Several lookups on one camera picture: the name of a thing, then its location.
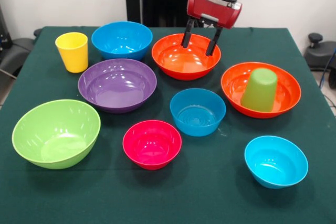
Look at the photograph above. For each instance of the large blue plastic bowl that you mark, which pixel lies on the large blue plastic bowl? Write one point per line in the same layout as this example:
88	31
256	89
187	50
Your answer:
122	40

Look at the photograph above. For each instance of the black equipment base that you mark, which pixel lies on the black equipment base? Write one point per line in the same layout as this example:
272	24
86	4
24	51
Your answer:
317	56
18	48

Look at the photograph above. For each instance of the dark green tablecloth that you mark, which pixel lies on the dark green tablecloth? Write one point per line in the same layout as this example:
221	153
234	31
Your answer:
157	198

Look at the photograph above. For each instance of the green plastic cup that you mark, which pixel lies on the green plastic cup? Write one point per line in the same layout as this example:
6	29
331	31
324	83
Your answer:
260	90

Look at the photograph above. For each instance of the yellow plastic cup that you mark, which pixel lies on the yellow plastic cup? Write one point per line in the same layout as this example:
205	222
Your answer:
72	56

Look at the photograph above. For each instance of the small cyan plastic bowl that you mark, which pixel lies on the small cyan plastic bowl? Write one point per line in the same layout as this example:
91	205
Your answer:
275	161

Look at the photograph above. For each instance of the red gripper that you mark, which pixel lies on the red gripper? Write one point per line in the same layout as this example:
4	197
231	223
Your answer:
212	10

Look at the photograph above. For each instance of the purple plastic bowl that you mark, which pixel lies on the purple plastic bowl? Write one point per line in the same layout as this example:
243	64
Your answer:
116	85

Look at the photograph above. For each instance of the orange plastic bowl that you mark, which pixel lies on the orange plastic bowl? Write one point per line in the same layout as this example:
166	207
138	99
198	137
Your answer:
286	90
181	64

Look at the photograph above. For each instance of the large green plastic bowl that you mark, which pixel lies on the large green plastic bowl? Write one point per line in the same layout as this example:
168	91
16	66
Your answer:
55	135

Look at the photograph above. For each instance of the small dark blue bowl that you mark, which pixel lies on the small dark blue bowl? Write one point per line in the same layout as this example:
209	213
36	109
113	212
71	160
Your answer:
198	113

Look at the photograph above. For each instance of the pink plastic bowl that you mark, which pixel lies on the pink plastic bowl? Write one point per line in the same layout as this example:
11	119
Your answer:
152	144

